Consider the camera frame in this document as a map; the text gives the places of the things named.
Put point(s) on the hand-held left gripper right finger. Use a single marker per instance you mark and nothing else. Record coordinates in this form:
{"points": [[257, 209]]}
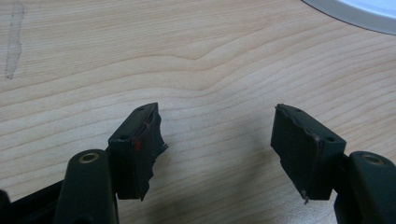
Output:
{"points": [[306, 155]]}

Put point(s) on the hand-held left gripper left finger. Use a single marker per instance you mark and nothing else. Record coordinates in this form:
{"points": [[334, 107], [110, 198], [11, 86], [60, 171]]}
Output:
{"points": [[130, 158]]}

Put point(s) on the white round plate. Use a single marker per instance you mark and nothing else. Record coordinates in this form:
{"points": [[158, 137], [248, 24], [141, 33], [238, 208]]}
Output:
{"points": [[364, 12]]}

